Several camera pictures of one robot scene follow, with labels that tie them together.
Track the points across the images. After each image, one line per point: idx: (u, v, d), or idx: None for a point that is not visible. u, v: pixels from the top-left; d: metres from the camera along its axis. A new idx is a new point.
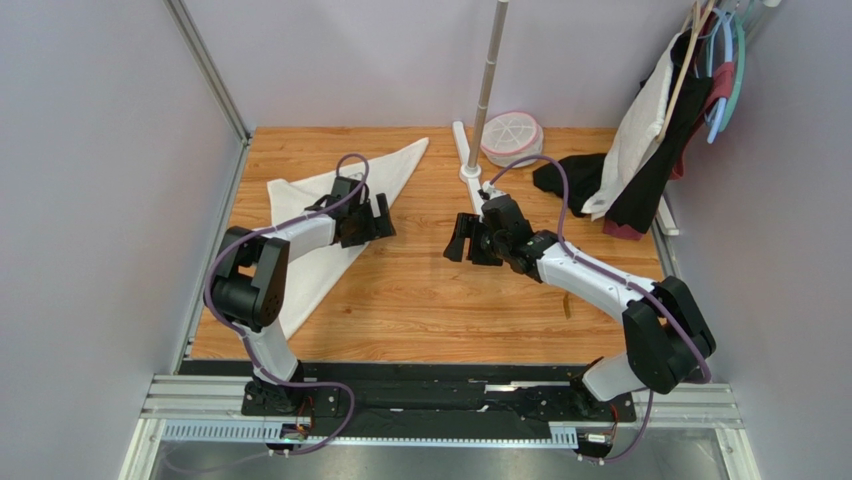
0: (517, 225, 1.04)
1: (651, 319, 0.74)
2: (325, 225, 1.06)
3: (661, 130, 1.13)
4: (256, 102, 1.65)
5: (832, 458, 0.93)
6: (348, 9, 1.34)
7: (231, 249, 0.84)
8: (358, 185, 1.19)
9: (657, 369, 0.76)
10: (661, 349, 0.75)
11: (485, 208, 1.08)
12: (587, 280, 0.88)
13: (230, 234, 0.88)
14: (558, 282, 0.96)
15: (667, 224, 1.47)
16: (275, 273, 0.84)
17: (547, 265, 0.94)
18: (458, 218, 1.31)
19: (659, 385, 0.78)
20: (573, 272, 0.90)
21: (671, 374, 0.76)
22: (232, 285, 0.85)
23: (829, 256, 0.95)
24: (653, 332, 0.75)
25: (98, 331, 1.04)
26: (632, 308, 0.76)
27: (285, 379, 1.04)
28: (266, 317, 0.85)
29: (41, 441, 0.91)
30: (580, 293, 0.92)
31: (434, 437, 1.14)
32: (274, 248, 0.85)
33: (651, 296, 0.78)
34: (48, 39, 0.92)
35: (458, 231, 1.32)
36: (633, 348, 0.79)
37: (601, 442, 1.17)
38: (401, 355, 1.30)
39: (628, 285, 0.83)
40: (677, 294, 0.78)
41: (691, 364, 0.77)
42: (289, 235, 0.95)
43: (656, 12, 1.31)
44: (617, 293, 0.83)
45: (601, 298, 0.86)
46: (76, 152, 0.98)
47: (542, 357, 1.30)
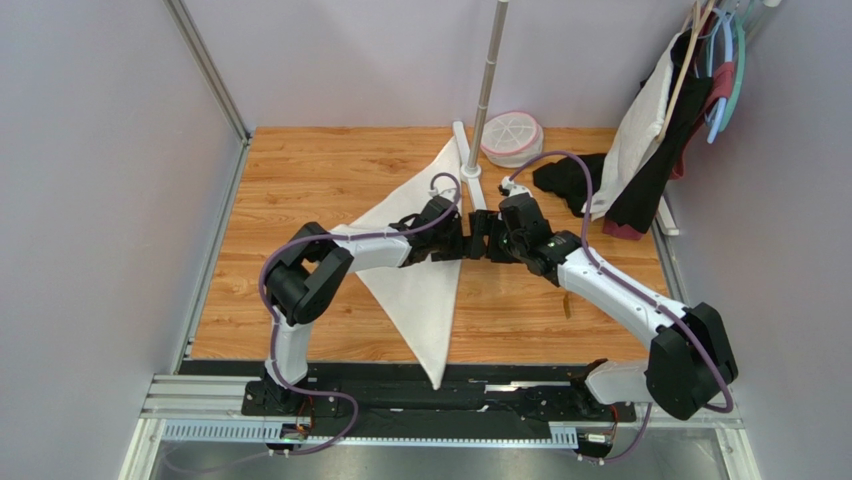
0: (535, 225, 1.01)
1: (680, 350, 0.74)
2: (399, 249, 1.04)
3: (661, 130, 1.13)
4: (256, 101, 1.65)
5: (833, 459, 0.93)
6: (349, 9, 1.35)
7: (302, 240, 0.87)
8: (448, 210, 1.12)
9: (678, 397, 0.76)
10: (685, 378, 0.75)
11: (503, 205, 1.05)
12: (615, 296, 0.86)
13: (307, 229, 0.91)
14: (577, 291, 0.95)
15: (667, 224, 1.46)
16: (333, 280, 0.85)
17: (568, 272, 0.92)
18: (474, 213, 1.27)
19: (680, 412, 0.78)
20: (596, 284, 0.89)
21: (694, 403, 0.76)
22: (286, 277, 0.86)
23: (830, 256, 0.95)
24: (680, 361, 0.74)
25: (97, 331, 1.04)
26: (661, 335, 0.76)
27: (289, 382, 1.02)
28: (305, 317, 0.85)
29: (41, 441, 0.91)
30: (600, 303, 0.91)
31: (434, 437, 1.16)
32: (338, 257, 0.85)
33: (682, 322, 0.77)
34: (48, 39, 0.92)
35: (477, 229, 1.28)
36: (657, 375, 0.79)
37: (601, 442, 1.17)
38: (401, 355, 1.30)
39: (657, 308, 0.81)
40: (706, 321, 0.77)
41: (713, 392, 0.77)
42: (358, 249, 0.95)
43: (655, 13, 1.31)
44: (644, 314, 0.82)
45: (626, 316, 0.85)
46: (75, 153, 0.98)
47: (542, 357, 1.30)
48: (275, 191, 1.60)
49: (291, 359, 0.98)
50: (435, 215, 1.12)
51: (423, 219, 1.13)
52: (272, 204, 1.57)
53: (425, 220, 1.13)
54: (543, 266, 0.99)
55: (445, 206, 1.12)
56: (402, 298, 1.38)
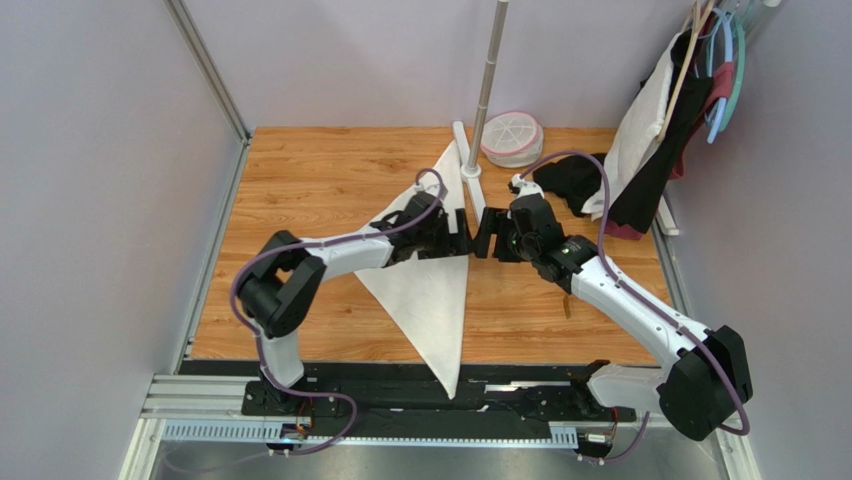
0: (548, 229, 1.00)
1: (702, 375, 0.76)
2: (380, 249, 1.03)
3: (661, 130, 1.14)
4: (256, 101, 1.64)
5: (834, 459, 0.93)
6: (349, 9, 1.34)
7: (275, 252, 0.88)
8: (431, 206, 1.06)
9: (694, 419, 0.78)
10: (703, 402, 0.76)
11: (513, 208, 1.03)
12: (634, 313, 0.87)
13: (276, 238, 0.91)
14: (590, 300, 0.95)
15: (667, 224, 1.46)
16: (308, 290, 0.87)
17: (584, 283, 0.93)
18: (484, 211, 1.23)
19: (694, 432, 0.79)
20: (616, 300, 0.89)
21: (709, 426, 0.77)
22: (261, 289, 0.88)
23: (831, 256, 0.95)
24: (701, 385, 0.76)
25: (97, 331, 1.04)
26: (683, 359, 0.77)
27: (285, 385, 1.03)
28: (280, 329, 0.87)
29: (40, 441, 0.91)
30: (618, 318, 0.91)
31: (433, 437, 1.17)
32: (312, 266, 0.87)
33: (703, 347, 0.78)
34: (48, 38, 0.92)
35: (485, 227, 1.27)
36: (674, 397, 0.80)
37: (601, 442, 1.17)
38: (401, 355, 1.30)
39: (678, 330, 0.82)
40: (729, 348, 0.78)
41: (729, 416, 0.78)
42: (333, 255, 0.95)
43: (655, 13, 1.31)
44: (665, 335, 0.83)
45: (646, 334, 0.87)
46: (76, 152, 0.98)
47: (542, 357, 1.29)
48: (274, 191, 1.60)
49: (280, 368, 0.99)
50: (418, 212, 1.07)
51: (407, 217, 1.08)
52: (272, 204, 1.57)
53: (408, 217, 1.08)
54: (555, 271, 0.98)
55: (428, 202, 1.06)
56: (410, 303, 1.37)
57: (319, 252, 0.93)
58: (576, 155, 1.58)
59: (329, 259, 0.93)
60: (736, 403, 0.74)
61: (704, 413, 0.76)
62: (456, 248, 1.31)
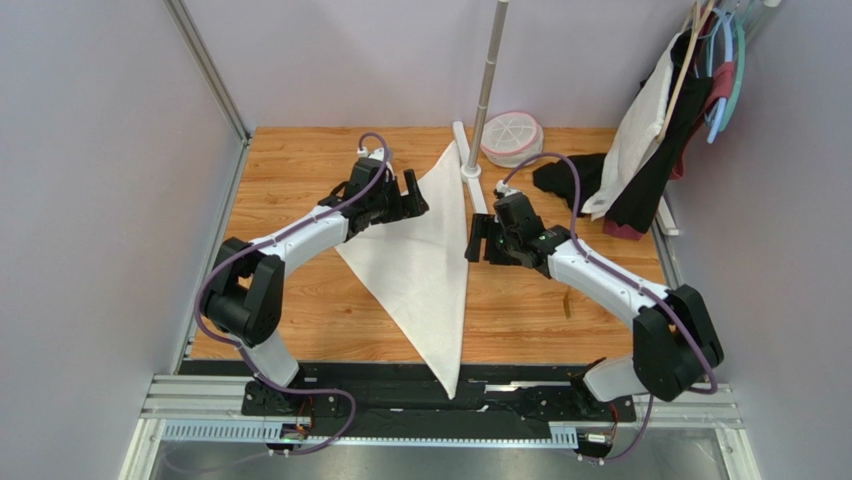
0: (527, 221, 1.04)
1: (662, 329, 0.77)
2: (337, 225, 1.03)
3: (661, 130, 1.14)
4: (256, 102, 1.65)
5: (833, 459, 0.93)
6: (348, 9, 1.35)
7: (230, 262, 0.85)
8: (378, 170, 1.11)
9: (663, 377, 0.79)
10: (669, 357, 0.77)
11: (496, 203, 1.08)
12: (602, 283, 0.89)
13: (226, 247, 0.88)
14: (568, 282, 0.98)
15: (667, 224, 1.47)
16: (272, 290, 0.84)
17: (558, 262, 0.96)
18: (473, 218, 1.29)
19: (665, 392, 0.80)
20: (585, 272, 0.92)
21: (678, 381, 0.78)
22: (227, 299, 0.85)
23: (830, 256, 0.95)
24: (664, 340, 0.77)
25: (98, 332, 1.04)
26: (643, 315, 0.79)
27: (281, 384, 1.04)
28: (258, 336, 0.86)
29: (40, 441, 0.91)
30: (589, 290, 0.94)
31: (434, 437, 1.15)
32: (269, 266, 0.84)
33: (664, 303, 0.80)
34: (48, 40, 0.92)
35: (475, 232, 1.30)
36: (641, 356, 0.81)
37: (601, 442, 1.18)
38: (401, 355, 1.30)
39: (641, 291, 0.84)
40: (688, 301, 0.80)
41: (698, 372, 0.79)
42: (289, 247, 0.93)
43: (655, 13, 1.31)
44: (629, 299, 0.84)
45: (614, 301, 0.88)
46: (76, 153, 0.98)
47: (542, 357, 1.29)
48: (274, 191, 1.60)
49: (276, 368, 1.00)
50: (367, 178, 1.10)
51: (356, 186, 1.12)
52: (272, 204, 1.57)
53: (357, 186, 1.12)
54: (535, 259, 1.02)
55: (374, 166, 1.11)
56: (410, 302, 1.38)
57: (273, 249, 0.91)
58: (565, 158, 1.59)
59: (286, 253, 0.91)
60: (700, 357, 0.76)
61: (669, 367, 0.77)
62: (410, 210, 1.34)
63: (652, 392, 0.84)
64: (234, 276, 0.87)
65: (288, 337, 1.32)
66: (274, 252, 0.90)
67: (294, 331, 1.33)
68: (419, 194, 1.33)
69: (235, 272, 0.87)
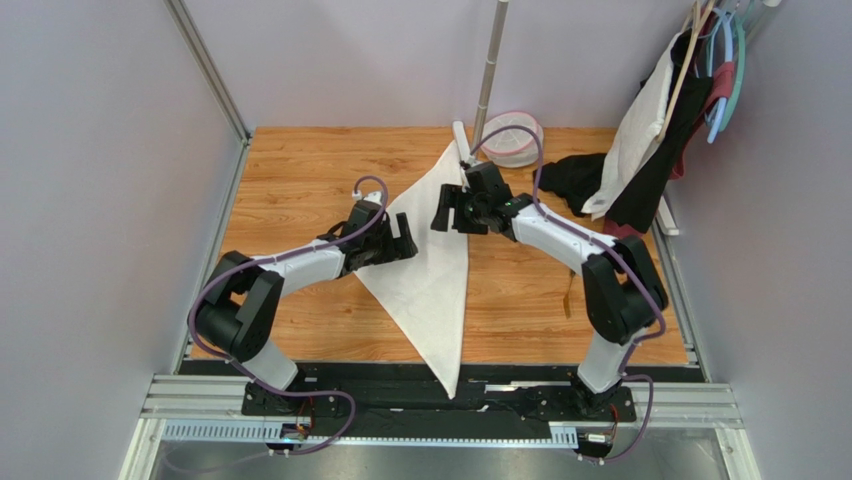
0: (496, 188, 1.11)
1: (606, 271, 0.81)
2: (332, 258, 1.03)
3: (661, 130, 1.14)
4: (256, 101, 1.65)
5: (833, 460, 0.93)
6: (348, 9, 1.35)
7: (227, 274, 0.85)
8: (377, 213, 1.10)
9: (611, 318, 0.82)
10: (615, 298, 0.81)
11: (468, 173, 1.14)
12: (557, 237, 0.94)
13: (226, 260, 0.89)
14: (531, 240, 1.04)
15: (667, 224, 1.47)
16: (267, 306, 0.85)
17: (521, 224, 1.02)
18: (441, 188, 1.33)
19: (615, 334, 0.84)
20: (542, 228, 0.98)
21: (624, 322, 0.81)
22: (218, 312, 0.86)
23: (831, 255, 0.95)
24: (609, 282, 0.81)
25: (98, 333, 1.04)
26: (590, 261, 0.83)
27: (280, 388, 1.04)
28: (244, 353, 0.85)
29: (40, 441, 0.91)
30: (550, 248, 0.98)
31: (434, 437, 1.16)
32: (267, 282, 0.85)
33: (611, 250, 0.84)
34: (48, 40, 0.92)
35: (444, 201, 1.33)
36: (592, 300, 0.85)
37: (601, 442, 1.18)
38: (401, 355, 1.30)
39: (590, 242, 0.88)
40: (633, 248, 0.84)
41: (645, 315, 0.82)
42: (289, 267, 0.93)
43: (655, 12, 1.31)
44: (579, 248, 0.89)
45: (567, 253, 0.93)
46: (76, 153, 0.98)
47: (543, 357, 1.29)
48: (274, 191, 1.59)
49: (265, 381, 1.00)
50: (365, 219, 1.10)
51: (353, 226, 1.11)
52: (272, 204, 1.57)
53: (355, 226, 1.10)
54: (502, 223, 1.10)
55: (373, 209, 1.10)
56: (410, 303, 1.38)
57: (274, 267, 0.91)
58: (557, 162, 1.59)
59: (285, 271, 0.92)
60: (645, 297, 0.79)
61: (614, 306, 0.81)
62: (402, 252, 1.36)
63: (607, 339, 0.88)
64: (228, 289, 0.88)
65: (288, 336, 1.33)
66: (273, 268, 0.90)
67: (294, 331, 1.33)
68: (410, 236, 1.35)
69: (229, 287, 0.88)
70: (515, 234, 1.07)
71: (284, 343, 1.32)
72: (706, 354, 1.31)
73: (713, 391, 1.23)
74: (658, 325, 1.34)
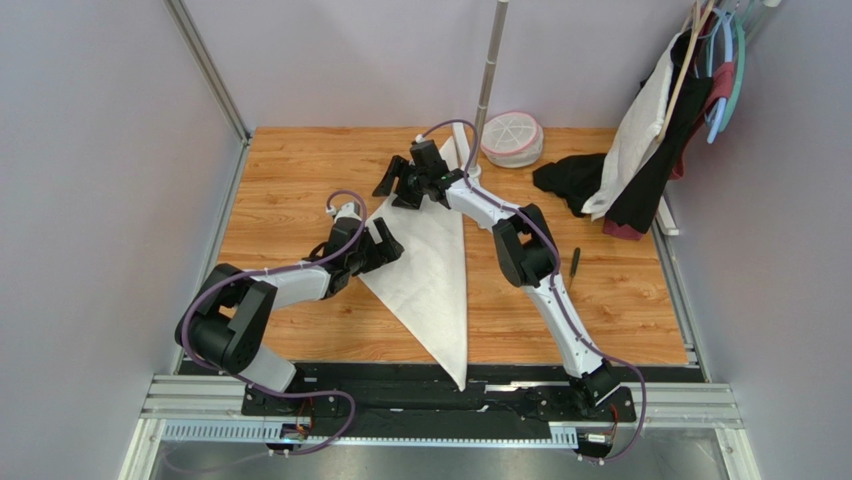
0: (435, 164, 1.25)
1: (511, 231, 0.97)
2: (318, 277, 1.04)
3: (661, 130, 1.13)
4: (256, 102, 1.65)
5: (835, 461, 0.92)
6: (347, 10, 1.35)
7: (219, 285, 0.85)
8: (357, 230, 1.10)
9: (514, 269, 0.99)
10: (519, 252, 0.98)
11: (412, 149, 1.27)
12: (477, 205, 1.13)
13: (219, 273, 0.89)
14: (460, 209, 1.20)
15: (667, 224, 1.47)
16: (260, 313, 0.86)
17: (451, 195, 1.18)
18: (391, 158, 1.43)
19: (518, 280, 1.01)
20: (468, 200, 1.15)
21: (524, 272, 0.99)
22: (208, 323, 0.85)
23: (831, 255, 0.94)
24: (511, 241, 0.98)
25: (96, 335, 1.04)
26: (498, 225, 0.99)
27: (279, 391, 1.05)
28: (235, 364, 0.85)
29: (40, 442, 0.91)
30: (475, 216, 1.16)
31: (433, 437, 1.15)
32: (259, 291, 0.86)
33: (523, 214, 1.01)
34: (48, 39, 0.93)
35: (391, 172, 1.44)
36: (501, 255, 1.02)
37: (601, 442, 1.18)
38: (402, 355, 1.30)
39: (502, 210, 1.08)
40: (536, 216, 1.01)
41: (542, 266, 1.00)
42: (279, 281, 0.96)
43: (655, 12, 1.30)
44: (493, 214, 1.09)
45: (485, 219, 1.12)
46: (75, 153, 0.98)
47: (543, 357, 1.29)
48: (275, 191, 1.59)
49: (264, 384, 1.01)
50: (345, 239, 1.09)
51: (332, 246, 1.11)
52: (272, 204, 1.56)
53: (335, 246, 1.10)
54: (438, 194, 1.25)
55: (352, 227, 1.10)
56: (412, 303, 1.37)
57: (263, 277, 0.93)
58: (557, 162, 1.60)
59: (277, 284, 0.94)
60: (552, 249, 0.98)
61: (516, 260, 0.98)
62: (388, 256, 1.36)
63: (511, 282, 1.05)
64: (219, 300, 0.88)
65: (289, 335, 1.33)
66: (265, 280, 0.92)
67: (294, 331, 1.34)
68: (392, 239, 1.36)
69: (220, 298, 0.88)
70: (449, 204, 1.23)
71: (284, 343, 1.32)
72: (706, 353, 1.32)
73: (713, 391, 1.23)
74: (658, 325, 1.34)
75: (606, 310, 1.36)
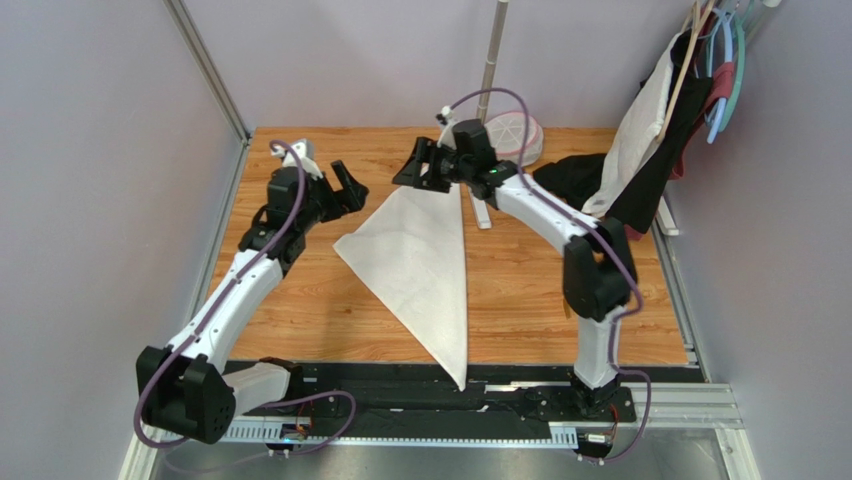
0: (483, 150, 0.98)
1: (587, 255, 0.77)
2: (265, 272, 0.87)
3: (661, 130, 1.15)
4: (256, 101, 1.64)
5: (835, 461, 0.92)
6: (346, 10, 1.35)
7: (155, 372, 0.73)
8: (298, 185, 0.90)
9: (585, 299, 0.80)
10: (597, 280, 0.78)
11: (454, 128, 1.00)
12: (539, 214, 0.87)
13: (142, 361, 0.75)
14: (511, 212, 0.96)
15: (667, 224, 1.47)
16: (203, 395, 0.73)
17: (504, 195, 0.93)
18: (415, 140, 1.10)
19: (587, 312, 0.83)
20: (527, 205, 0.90)
21: (598, 305, 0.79)
22: (165, 406, 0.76)
23: (832, 255, 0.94)
24: (587, 266, 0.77)
25: (96, 336, 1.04)
26: (572, 243, 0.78)
27: (277, 398, 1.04)
28: (219, 434, 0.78)
29: (40, 442, 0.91)
30: (532, 225, 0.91)
31: (433, 437, 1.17)
32: (197, 374, 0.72)
33: (595, 232, 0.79)
34: (49, 39, 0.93)
35: (416, 157, 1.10)
36: (569, 279, 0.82)
37: (601, 442, 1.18)
38: (401, 355, 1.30)
39: (574, 222, 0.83)
40: (615, 235, 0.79)
41: (620, 295, 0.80)
42: (214, 335, 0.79)
43: (655, 12, 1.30)
44: (561, 227, 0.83)
45: (550, 234, 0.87)
46: (75, 153, 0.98)
47: (543, 357, 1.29)
48: None
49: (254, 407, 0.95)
50: (286, 199, 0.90)
51: (275, 209, 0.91)
52: None
53: (277, 208, 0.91)
54: (483, 192, 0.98)
55: (291, 182, 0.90)
56: (412, 304, 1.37)
57: (196, 347, 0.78)
58: (557, 162, 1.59)
59: (211, 344, 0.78)
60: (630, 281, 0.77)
61: (590, 290, 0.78)
62: (349, 206, 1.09)
63: (577, 312, 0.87)
64: (171, 376, 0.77)
65: (289, 336, 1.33)
66: (196, 354, 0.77)
67: (294, 331, 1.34)
68: (354, 186, 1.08)
69: (170, 373, 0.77)
70: (495, 203, 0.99)
71: (284, 343, 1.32)
72: (706, 353, 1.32)
73: (713, 391, 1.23)
74: (658, 325, 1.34)
75: None
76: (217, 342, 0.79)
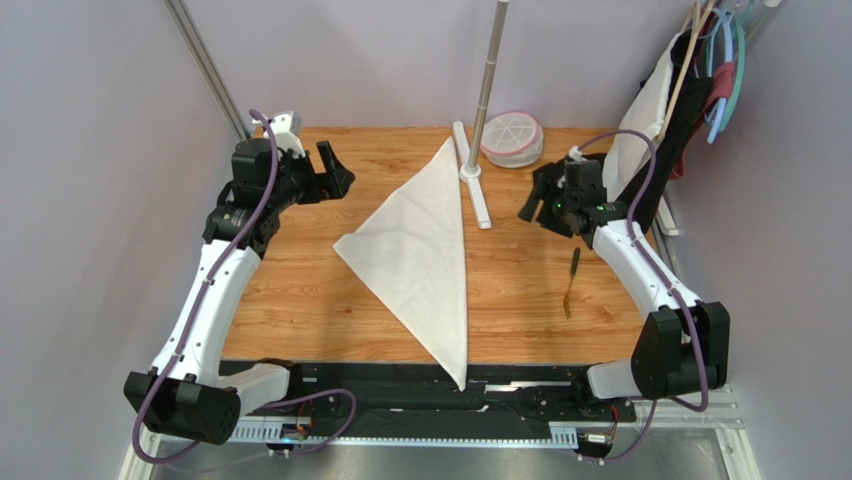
0: (591, 188, 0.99)
1: (674, 334, 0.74)
2: (240, 261, 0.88)
3: (661, 130, 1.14)
4: (256, 101, 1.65)
5: (835, 461, 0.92)
6: (346, 10, 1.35)
7: (148, 395, 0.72)
8: (265, 157, 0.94)
9: (653, 375, 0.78)
10: (672, 362, 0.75)
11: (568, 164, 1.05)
12: (636, 269, 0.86)
13: (131, 385, 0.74)
14: (604, 254, 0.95)
15: (667, 224, 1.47)
16: (204, 411, 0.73)
17: (603, 235, 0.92)
18: (537, 178, 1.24)
19: (645, 386, 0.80)
20: (624, 255, 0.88)
21: (664, 386, 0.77)
22: (167, 421, 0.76)
23: (831, 255, 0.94)
24: (670, 346, 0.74)
25: (95, 336, 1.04)
26: (663, 314, 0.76)
27: (277, 397, 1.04)
28: (227, 434, 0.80)
29: (40, 442, 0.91)
30: (623, 275, 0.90)
31: (433, 437, 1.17)
32: (192, 393, 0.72)
33: (687, 312, 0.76)
34: (47, 39, 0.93)
35: (534, 193, 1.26)
36: (643, 347, 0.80)
37: (601, 442, 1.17)
38: (403, 355, 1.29)
39: (670, 291, 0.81)
40: (711, 321, 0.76)
41: (690, 384, 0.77)
42: (199, 348, 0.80)
43: (655, 12, 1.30)
44: (654, 292, 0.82)
45: (641, 294, 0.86)
46: (73, 153, 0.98)
47: (543, 357, 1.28)
48: None
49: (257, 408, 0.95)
50: (253, 171, 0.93)
51: (243, 184, 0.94)
52: None
53: (245, 183, 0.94)
54: (582, 225, 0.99)
55: (257, 154, 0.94)
56: (412, 304, 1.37)
57: (181, 366, 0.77)
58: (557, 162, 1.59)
59: (197, 360, 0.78)
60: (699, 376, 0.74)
61: (662, 369, 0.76)
62: (329, 191, 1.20)
63: (633, 377, 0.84)
64: (164, 392, 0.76)
65: (289, 336, 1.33)
66: (184, 374, 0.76)
67: (293, 330, 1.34)
68: (336, 169, 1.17)
69: (163, 389, 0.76)
70: (591, 242, 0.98)
71: (284, 343, 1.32)
72: None
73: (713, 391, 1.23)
74: None
75: (605, 310, 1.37)
76: (202, 359, 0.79)
